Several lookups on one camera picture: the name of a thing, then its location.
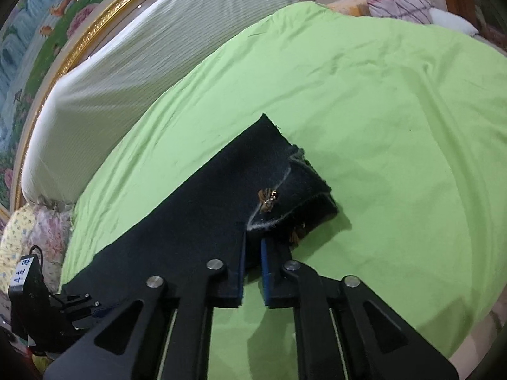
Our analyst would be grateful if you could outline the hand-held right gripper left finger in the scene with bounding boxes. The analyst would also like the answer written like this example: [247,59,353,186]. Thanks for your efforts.
[43,260,245,380]

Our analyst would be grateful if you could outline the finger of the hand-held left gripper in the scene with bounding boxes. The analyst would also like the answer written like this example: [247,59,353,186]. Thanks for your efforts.
[49,292,119,330]

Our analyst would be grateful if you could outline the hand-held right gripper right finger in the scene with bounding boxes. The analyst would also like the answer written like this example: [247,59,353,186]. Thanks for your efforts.
[260,238,460,380]

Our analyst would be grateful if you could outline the dark navy pants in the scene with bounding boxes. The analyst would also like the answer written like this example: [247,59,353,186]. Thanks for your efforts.
[59,113,340,317]

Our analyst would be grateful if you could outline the floral patterned quilt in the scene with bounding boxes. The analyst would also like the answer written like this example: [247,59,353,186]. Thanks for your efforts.
[0,200,76,294]

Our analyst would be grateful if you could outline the green bed sheet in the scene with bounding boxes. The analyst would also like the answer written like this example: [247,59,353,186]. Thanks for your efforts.
[59,2,507,380]

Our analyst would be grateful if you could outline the white striped pillow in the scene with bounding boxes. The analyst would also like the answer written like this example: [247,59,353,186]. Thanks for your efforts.
[22,0,299,202]

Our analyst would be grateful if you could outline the pink striped pillow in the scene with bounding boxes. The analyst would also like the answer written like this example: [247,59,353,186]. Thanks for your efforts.
[361,0,432,25]

